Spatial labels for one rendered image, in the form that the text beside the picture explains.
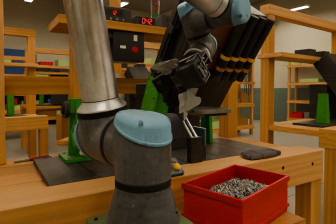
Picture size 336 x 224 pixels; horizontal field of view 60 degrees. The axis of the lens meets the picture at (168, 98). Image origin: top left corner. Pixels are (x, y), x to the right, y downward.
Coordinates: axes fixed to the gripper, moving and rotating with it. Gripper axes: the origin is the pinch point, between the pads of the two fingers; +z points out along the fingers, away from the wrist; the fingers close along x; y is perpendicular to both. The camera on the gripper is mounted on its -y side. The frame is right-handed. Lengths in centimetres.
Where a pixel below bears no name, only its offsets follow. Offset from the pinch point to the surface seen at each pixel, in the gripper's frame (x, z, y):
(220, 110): 29, -45, -10
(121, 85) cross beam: 8, -71, -68
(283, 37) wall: 306, -1040, -122
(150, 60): 114, -744, -471
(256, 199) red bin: 39.3, -3.9, 5.1
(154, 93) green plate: 11, -44, -33
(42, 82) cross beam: -17, -42, -85
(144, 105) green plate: 15, -43, -41
